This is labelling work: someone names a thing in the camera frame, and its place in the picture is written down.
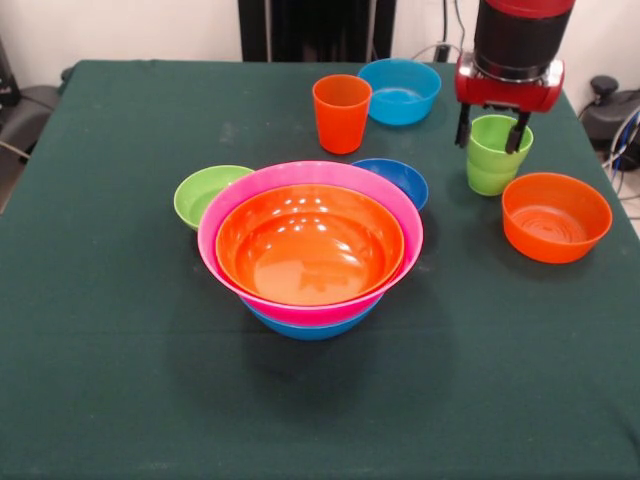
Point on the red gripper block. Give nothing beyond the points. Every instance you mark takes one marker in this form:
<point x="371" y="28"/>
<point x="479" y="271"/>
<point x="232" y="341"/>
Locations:
<point x="510" y="95"/>

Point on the green cup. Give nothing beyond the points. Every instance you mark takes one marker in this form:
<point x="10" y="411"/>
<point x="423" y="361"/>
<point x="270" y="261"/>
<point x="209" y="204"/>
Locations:
<point x="492" y="170"/>

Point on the large pink bowl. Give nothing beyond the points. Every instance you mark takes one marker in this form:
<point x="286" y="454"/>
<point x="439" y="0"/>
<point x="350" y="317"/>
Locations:
<point x="320" y="172"/>

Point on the large orange bowl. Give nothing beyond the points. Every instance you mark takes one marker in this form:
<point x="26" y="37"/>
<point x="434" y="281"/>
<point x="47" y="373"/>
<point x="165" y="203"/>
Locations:
<point x="225" y="272"/>
<point x="310" y="250"/>

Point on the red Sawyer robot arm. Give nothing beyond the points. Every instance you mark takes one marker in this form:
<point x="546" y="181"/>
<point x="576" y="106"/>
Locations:
<point x="520" y="40"/>

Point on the small light blue bowl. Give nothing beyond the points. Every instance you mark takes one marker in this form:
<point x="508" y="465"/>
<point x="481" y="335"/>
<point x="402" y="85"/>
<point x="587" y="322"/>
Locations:
<point x="400" y="107"/>

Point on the dark blue bowl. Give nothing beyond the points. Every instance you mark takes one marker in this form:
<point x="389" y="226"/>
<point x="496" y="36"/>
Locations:
<point x="405" y="180"/>

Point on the small orange bowl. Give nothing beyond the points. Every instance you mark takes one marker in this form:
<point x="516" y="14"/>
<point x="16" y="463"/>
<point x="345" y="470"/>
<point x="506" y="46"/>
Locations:
<point x="555" y="240"/>

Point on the orange cup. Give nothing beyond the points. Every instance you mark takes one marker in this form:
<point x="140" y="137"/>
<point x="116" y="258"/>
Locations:
<point x="340" y="125"/>

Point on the dark green table cloth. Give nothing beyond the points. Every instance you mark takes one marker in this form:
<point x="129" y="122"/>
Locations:
<point x="475" y="400"/>

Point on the large light blue bowl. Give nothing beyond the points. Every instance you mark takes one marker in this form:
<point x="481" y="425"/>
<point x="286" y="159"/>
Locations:
<point x="310" y="332"/>

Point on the green bowl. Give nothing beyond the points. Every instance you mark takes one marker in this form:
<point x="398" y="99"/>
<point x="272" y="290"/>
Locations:
<point x="195" y="195"/>

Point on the grey pedestal foot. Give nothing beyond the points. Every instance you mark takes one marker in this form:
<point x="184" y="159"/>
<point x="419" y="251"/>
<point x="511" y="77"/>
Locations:
<point x="607" y="112"/>
<point x="25" y="115"/>

